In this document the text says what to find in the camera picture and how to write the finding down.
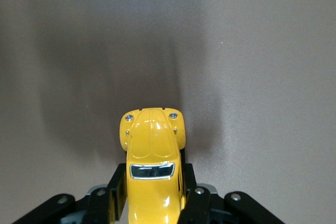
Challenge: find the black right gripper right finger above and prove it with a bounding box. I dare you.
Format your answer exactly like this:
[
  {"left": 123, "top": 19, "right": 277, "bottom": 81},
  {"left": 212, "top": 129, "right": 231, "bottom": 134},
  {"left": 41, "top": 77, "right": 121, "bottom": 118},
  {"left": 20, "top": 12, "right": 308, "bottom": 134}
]
[{"left": 178, "top": 163, "right": 286, "bottom": 224}]

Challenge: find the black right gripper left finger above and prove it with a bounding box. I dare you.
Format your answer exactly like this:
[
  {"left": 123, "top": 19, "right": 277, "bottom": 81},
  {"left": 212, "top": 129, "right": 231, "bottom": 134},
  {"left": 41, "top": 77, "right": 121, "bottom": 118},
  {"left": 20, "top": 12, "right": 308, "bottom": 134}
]
[{"left": 13, "top": 163, "right": 129, "bottom": 224}]

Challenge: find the yellow beetle toy car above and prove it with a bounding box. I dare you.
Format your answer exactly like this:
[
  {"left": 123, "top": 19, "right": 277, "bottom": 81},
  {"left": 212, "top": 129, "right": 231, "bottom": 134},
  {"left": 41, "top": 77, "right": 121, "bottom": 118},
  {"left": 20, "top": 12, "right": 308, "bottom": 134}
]
[{"left": 119, "top": 108, "right": 187, "bottom": 224}]

